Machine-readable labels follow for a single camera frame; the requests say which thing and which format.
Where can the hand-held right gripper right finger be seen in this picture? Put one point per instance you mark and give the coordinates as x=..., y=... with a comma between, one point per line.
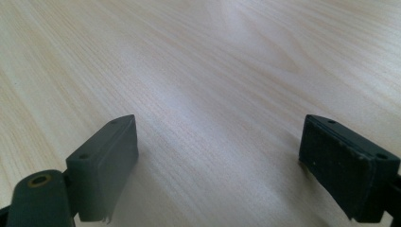
x=342, y=171

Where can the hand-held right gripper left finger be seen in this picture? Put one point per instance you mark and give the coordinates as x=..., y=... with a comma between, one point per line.
x=102, y=170

